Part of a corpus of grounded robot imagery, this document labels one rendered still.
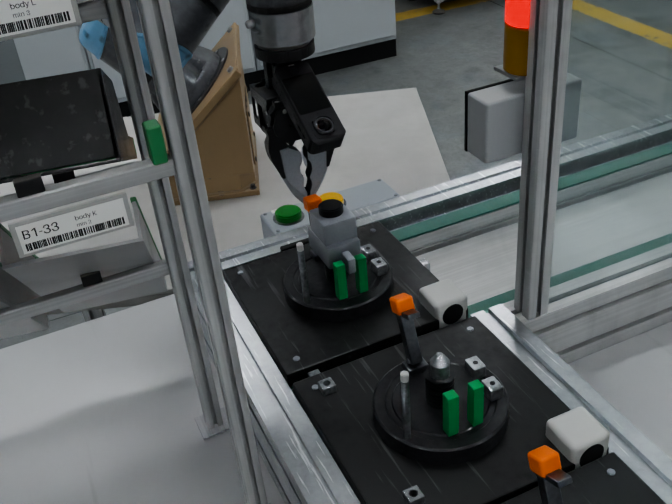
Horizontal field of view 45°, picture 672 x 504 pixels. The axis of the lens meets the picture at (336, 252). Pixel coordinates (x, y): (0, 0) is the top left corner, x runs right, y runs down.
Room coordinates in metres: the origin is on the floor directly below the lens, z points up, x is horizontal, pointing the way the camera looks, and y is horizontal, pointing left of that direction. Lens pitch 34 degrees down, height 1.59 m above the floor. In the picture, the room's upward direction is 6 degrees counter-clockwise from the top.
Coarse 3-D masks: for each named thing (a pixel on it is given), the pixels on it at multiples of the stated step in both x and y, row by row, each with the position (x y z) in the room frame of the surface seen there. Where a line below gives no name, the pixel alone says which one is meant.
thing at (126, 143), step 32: (0, 96) 0.59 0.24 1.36; (32, 96) 0.60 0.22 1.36; (64, 96) 0.60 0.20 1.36; (96, 96) 0.60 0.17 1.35; (0, 128) 0.58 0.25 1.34; (32, 128) 0.59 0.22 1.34; (64, 128) 0.59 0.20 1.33; (96, 128) 0.59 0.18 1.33; (0, 160) 0.57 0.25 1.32; (32, 160) 0.58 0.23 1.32; (64, 160) 0.58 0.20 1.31; (96, 160) 0.58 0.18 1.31
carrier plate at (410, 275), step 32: (288, 256) 0.93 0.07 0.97; (384, 256) 0.90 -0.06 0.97; (256, 288) 0.86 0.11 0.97; (416, 288) 0.83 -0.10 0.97; (256, 320) 0.79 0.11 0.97; (288, 320) 0.79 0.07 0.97; (352, 320) 0.77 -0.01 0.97; (384, 320) 0.77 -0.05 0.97; (416, 320) 0.76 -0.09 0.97; (288, 352) 0.73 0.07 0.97; (320, 352) 0.72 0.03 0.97; (352, 352) 0.72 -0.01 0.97; (288, 384) 0.69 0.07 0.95
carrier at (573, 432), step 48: (432, 336) 0.73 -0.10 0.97; (480, 336) 0.72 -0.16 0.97; (336, 384) 0.66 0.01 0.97; (384, 384) 0.64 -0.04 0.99; (432, 384) 0.59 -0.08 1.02; (480, 384) 0.57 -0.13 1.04; (528, 384) 0.63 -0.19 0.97; (336, 432) 0.59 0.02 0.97; (384, 432) 0.57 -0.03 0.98; (432, 432) 0.56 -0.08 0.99; (480, 432) 0.55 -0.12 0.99; (528, 432) 0.57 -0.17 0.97; (576, 432) 0.54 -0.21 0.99; (384, 480) 0.52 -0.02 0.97; (432, 480) 0.52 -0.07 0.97; (480, 480) 0.51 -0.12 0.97; (528, 480) 0.51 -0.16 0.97
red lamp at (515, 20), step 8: (512, 0) 0.79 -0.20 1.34; (520, 0) 0.78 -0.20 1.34; (528, 0) 0.78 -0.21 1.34; (512, 8) 0.79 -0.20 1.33; (520, 8) 0.78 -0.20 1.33; (528, 8) 0.78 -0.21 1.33; (512, 16) 0.79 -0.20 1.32; (520, 16) 0.78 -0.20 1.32; (528, 16) 0.78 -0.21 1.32; (512, 24) 0.79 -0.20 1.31; (520, 24) 0.78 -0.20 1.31; (528, 24) 0.78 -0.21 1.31
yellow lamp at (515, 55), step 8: (504, 24) 0.81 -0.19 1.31; (504, 32) 0.81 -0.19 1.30; (512, 32) 0.79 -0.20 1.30; (520, 32) 0.78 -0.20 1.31; (528, 32) 0.78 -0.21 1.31; (504, 40) 0.80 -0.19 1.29; (512, 40) 0.79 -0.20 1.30; (520, 40) 0.78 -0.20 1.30; (504, 48) 0.80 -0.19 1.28; (512, 48) 0.79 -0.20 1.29; (520, 48) 0.78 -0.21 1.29; (504, 56) 0.80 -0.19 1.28; (512, 56) 0.79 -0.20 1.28; (520, 56) 0.78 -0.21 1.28; (504, 64) 0.80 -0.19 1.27; (512, 64) 0.79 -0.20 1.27; (520, 64) 0.78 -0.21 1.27; (512, 72) 0.79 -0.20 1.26; (520, 72) 0.78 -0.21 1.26
